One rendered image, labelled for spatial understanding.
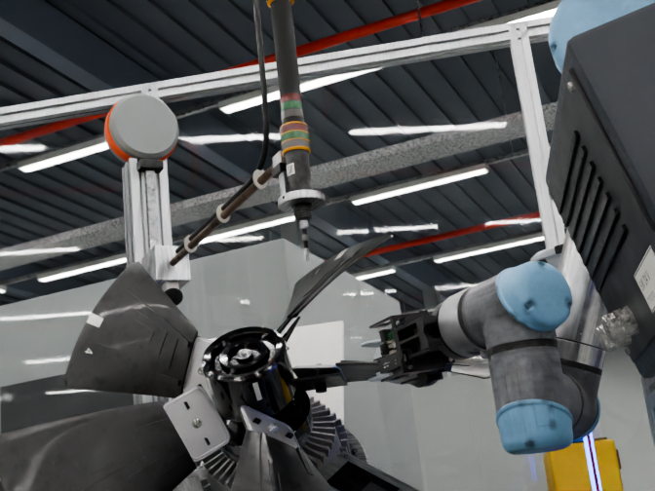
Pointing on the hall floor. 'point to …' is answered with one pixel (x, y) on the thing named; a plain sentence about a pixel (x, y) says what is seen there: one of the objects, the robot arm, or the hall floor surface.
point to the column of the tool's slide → (136, 239)
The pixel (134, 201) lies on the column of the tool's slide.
